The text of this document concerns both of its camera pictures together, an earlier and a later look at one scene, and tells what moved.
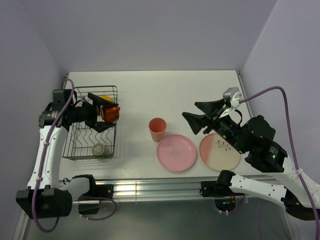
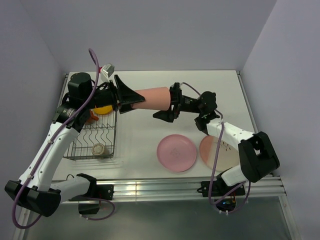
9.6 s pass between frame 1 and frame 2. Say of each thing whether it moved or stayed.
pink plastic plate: stayed
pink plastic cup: moved
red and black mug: moved
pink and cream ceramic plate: stayed
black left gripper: moved
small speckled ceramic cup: stayed
